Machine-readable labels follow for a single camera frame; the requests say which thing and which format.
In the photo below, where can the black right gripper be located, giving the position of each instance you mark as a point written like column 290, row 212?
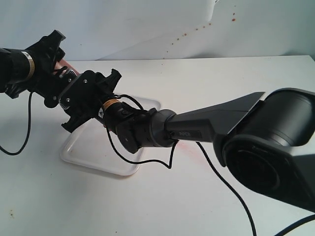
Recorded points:
column 85, row 111

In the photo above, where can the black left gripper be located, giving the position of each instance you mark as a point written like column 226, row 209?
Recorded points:
column 33, row 69

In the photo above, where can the red sauce squeeze bottle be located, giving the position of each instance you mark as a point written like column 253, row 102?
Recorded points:
column 62, row 63

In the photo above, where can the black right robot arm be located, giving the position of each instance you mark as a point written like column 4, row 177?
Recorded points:
column 266, row 142

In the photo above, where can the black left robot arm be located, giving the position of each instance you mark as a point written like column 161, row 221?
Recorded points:
column 36, row 69

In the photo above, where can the white rectangular plastic tray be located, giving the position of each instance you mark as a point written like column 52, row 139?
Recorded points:
column 88, row 146

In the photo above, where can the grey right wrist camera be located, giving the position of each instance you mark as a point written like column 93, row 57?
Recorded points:
column 78, row 91

